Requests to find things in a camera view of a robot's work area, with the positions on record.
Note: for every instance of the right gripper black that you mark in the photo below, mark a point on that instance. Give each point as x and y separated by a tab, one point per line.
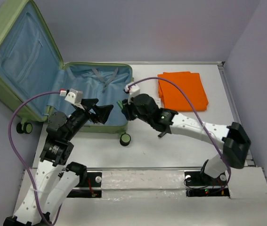
127	109

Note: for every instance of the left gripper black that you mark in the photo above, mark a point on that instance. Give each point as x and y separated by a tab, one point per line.
102	111

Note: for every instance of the orange cloth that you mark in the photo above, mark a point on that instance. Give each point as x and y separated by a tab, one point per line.
191	85

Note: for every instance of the green suitcase with blue lining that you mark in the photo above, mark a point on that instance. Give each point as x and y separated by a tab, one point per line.
32	69

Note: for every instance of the small green bottle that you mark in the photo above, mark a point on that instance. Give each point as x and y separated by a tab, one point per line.
120	104

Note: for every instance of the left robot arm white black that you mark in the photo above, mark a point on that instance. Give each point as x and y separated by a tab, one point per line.
54	178

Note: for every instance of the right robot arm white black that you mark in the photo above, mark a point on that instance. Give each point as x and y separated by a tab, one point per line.
231	142

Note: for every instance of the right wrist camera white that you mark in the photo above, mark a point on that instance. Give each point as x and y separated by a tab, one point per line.
132	89

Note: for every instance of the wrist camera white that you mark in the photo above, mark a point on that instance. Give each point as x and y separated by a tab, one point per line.
132	89
74	96

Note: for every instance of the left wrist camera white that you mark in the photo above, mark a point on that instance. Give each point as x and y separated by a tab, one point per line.
74	96

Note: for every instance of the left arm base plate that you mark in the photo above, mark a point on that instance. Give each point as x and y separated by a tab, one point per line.
89	187

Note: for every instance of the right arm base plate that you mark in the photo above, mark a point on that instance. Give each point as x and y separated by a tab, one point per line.
198	185

